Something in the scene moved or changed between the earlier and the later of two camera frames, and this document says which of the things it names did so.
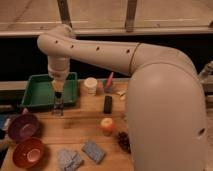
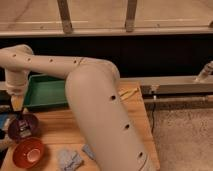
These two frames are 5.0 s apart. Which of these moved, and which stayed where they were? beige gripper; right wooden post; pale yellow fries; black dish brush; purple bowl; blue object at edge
Moved: beige gripper; black dish brush
Stayed: blue object at edge; purple bowl; right wooden post; pale yellow fries
